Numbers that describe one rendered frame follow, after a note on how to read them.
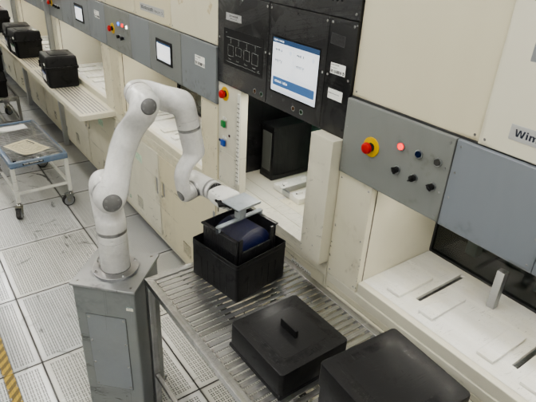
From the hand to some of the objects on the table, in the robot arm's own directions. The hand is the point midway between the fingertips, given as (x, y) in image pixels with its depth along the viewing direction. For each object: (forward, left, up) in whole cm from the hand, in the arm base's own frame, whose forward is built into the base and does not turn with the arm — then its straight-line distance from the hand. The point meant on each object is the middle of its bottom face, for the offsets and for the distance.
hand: (240, 205), depth 195 cm
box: (+57, -69, -33) cm, 95 cm away
